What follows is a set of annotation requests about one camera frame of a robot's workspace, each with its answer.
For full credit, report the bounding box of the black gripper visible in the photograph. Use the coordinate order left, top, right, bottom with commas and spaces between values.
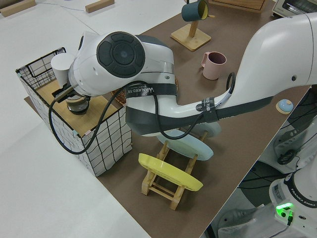
52, 83, 76, 103

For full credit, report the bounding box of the glass water pot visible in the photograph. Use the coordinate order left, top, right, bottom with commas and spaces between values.
64, 95, 91, 116

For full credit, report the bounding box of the pink mug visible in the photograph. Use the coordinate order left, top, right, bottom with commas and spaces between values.
200, 51, 227, 81

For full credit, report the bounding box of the wooden block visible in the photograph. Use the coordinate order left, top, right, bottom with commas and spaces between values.
0, 0, 37, 18
85, 0, 115, 14

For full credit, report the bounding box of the yellow plate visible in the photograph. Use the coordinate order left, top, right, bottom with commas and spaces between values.
138, 153, 204, 192

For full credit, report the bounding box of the wooden mug stand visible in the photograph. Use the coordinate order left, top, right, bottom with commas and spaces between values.
170, 0, 216, 52

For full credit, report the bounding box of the light blue plate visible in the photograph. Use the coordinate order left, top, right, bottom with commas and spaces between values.
155, 127, 214, 162

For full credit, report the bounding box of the wooden plate rack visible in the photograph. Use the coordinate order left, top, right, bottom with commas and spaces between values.
140, 130, 209, 211

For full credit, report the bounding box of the dark blue mug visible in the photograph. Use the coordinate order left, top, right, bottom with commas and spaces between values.
181, 0, 210, 23

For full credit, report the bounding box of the brown table mat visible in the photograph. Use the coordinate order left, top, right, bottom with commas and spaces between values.
23, 0, 317, 238

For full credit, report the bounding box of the wooden cabinet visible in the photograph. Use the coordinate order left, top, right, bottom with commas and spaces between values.
209, 0, 268, 14

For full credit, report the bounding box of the white toaster oven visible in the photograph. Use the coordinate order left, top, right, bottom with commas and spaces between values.
271, 0, 317, 18

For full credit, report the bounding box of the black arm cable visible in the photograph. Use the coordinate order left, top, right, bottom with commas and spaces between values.
48, 71, 236, 155

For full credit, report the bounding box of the wire grid box with shelf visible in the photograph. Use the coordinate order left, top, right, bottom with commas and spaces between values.
15, 47, 134, 178

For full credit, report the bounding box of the coiled black floor cable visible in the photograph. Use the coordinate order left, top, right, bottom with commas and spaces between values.
276, 150, 296, 166

